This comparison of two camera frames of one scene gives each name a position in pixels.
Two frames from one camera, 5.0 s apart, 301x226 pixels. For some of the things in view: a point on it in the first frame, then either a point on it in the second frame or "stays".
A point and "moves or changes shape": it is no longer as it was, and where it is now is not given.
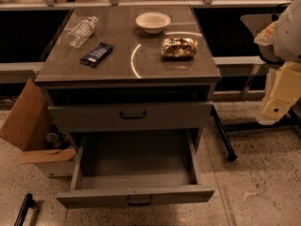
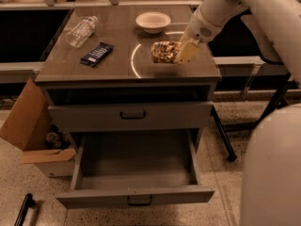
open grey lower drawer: (133, 169) stays
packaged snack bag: (179, 49) moves or changes shape
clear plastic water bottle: (81, 32) stays
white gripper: (291, 37) → (199, 27)
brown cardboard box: (34, 126) stays
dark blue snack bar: (97, 54) stays
